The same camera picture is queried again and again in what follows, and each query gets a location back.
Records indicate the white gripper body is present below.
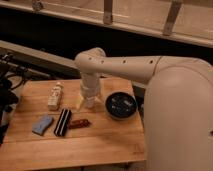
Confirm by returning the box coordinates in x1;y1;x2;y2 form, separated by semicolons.
80;73;101;98

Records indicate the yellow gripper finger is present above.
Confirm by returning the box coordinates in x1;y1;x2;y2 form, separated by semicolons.
76;94;84;111
96;96;102;104

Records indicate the dark red pepper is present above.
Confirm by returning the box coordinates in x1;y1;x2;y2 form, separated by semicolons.
68;119;91;129

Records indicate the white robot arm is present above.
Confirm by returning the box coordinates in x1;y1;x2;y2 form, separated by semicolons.
75;48;213;171

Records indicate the black bowl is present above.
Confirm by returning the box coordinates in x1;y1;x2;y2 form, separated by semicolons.
105;92;137;120

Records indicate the white bottle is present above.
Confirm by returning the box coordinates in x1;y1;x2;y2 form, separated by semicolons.
47;82;63;111

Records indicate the black white striped block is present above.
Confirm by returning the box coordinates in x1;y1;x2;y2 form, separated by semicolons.
54;109;72;137

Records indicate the blue sponge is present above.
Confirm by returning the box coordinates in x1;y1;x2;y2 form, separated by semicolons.
32;115;53;136

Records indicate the black equipment with cables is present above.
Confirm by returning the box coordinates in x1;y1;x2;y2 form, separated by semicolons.
0;54;25;145

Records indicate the metal rail frame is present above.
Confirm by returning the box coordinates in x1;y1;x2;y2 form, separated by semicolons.
0;0;213;48

